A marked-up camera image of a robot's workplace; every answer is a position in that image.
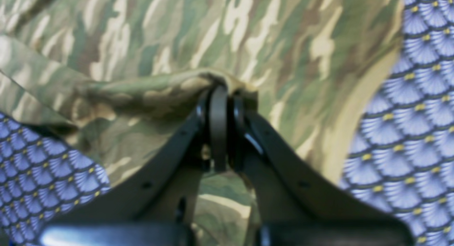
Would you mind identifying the camouflage T-shirt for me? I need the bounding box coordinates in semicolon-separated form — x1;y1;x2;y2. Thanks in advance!
0;0;405;246

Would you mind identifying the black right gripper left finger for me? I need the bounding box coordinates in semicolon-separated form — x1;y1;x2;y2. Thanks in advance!
39;87;227;246

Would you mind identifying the purple fan-pattern tablecloth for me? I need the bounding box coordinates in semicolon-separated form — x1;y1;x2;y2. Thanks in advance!
0;0;454;246

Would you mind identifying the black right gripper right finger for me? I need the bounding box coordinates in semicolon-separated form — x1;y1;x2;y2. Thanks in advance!
231;94;415;246

